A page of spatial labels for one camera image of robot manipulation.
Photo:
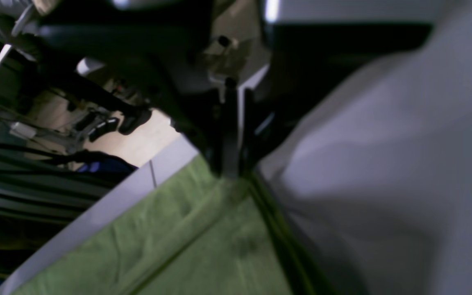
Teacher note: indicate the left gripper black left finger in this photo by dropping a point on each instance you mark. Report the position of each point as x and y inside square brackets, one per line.
[156, 45]

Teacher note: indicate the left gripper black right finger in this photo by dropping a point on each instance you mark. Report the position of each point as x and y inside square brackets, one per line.
[314, 46]

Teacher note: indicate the green T-shirt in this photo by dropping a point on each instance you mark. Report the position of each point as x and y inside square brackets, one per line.
[196, 234]

